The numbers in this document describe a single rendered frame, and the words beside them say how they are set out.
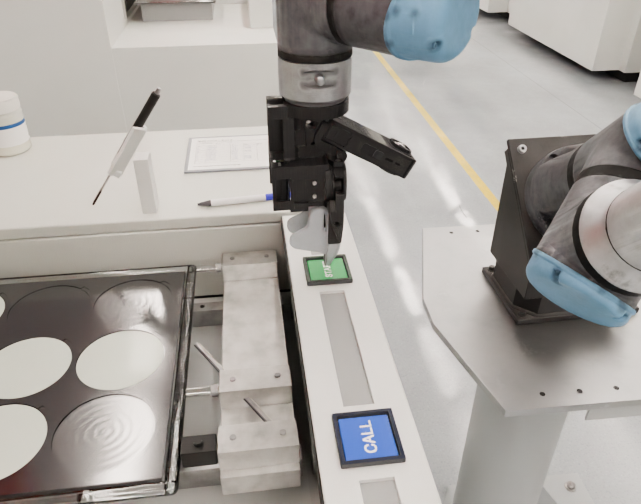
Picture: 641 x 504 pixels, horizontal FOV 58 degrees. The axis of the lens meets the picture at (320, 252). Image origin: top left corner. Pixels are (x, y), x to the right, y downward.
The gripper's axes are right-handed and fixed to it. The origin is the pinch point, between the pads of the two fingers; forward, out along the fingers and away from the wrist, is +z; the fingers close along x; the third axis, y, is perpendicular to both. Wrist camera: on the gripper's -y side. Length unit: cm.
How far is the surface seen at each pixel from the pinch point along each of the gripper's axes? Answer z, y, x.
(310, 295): 2.5, 3.3, 4.6
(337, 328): 2.9, 1.0, 10.5
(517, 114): 99, -171, -300
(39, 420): 8.5, 33.1, 14.5
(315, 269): 2.1, 2.2, 0.0
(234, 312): 10.5, 12.9, -3.3
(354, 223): 99, -36, -171
